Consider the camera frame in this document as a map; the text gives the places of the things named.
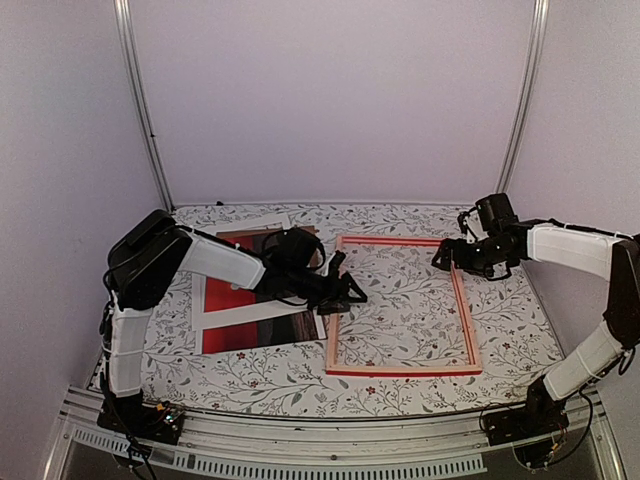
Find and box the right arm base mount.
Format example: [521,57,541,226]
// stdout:
[479,375,595,471]

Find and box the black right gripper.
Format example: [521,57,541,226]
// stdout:
[431,236,511,279]

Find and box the white mat board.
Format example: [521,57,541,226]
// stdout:
[191,213,307,330]

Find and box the left aluminium corner post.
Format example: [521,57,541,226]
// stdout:
[113,0,175,212]

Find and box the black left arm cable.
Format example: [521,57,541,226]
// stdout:
[262,227,331,306]

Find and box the brown backing board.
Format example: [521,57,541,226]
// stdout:
[217,226,326,271]

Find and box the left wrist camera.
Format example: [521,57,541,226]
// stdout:
[325,250,346,278]

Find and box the red wooden picture frame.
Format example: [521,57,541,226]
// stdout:
[325,235,483,378]

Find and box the aluminium front rail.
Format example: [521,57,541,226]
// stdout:
[43,387,627,479]

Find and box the aluminium corner post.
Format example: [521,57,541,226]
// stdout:
[495,0,550,193]
[113,0,175,212]

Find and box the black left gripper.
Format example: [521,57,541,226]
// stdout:
[287,266,368,317]

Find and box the floral patterned table mat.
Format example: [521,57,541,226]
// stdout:
[140,205,562,418]

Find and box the right aluminium corner post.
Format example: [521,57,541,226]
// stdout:
[495,0,550,193]

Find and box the red grey photo print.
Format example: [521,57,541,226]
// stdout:
[198,229,329,355]

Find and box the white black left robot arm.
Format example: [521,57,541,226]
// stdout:
[99,210,368,434]

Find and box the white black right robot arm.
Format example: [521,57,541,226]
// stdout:
[432,193,639,436]

